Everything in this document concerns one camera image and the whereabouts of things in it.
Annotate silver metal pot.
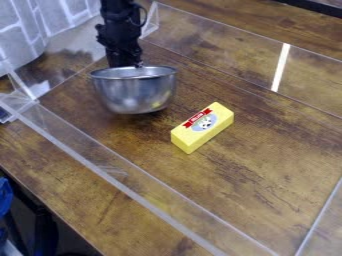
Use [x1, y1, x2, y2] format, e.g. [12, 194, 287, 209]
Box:
[90, 66, 178, 114]

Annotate blue object at edge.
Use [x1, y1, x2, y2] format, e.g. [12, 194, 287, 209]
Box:
[0, 177, 14, 218]

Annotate clear acrylic enclosure wall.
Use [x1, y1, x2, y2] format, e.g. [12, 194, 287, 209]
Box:
[0, 0, 342, 256]

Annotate white brick pattern curtain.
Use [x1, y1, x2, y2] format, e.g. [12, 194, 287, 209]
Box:
[0, 0, 100, 77]

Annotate yellow butter block toy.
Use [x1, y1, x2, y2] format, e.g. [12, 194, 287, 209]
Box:
[171, 102, 234, 154]

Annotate black cable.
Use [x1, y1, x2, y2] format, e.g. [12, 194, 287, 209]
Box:
[126, 1, 150, 29]

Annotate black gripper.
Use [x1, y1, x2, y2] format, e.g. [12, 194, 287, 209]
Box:
[95, 0, 146, 68]

